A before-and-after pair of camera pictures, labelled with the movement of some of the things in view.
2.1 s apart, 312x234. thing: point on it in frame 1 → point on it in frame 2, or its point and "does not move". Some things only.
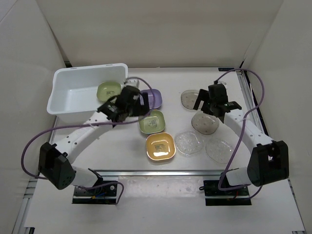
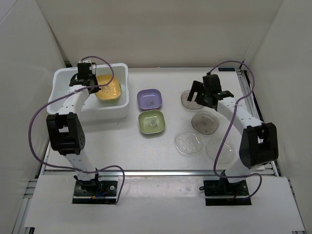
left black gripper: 142,109 → 94,77
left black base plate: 104,192 does not move
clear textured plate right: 221,150 does not move
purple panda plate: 158,97 does not move
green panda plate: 153,123 does not move
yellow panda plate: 160,146 → 112,90
